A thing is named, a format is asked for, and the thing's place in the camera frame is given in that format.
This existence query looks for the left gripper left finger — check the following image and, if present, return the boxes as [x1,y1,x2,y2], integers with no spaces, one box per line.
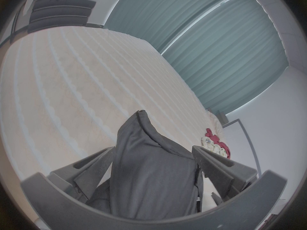
[49,146,117,202]

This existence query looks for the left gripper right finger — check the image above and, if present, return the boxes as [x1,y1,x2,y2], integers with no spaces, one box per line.
[192,145,258,202]

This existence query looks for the black T-shirt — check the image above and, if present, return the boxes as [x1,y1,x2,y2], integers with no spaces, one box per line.
[86,110,204,220]

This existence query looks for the bed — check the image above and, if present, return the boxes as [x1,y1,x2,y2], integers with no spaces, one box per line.
[0,27,260,222]

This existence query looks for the dark red garment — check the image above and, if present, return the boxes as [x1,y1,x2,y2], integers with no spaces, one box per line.
[205,128,231,159]

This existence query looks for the white printed pyjama top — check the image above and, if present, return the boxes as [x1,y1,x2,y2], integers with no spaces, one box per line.
[201,136,228,156]

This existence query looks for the pale pink pillow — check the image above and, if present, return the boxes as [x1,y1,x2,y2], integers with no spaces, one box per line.
[207,111,226,138]

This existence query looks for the grey bedside table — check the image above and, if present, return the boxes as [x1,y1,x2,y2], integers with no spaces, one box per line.
[207,108,228,124]

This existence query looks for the blue-green curtain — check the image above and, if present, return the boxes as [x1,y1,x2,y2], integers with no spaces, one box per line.
[103,0,245,53]
[162,0,289,115]

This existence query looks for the black chest of drawers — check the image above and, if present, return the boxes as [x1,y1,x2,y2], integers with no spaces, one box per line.
[28,0,96,34]

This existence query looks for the white cloth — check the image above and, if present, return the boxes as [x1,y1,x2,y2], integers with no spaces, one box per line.
[24,0,36,16]

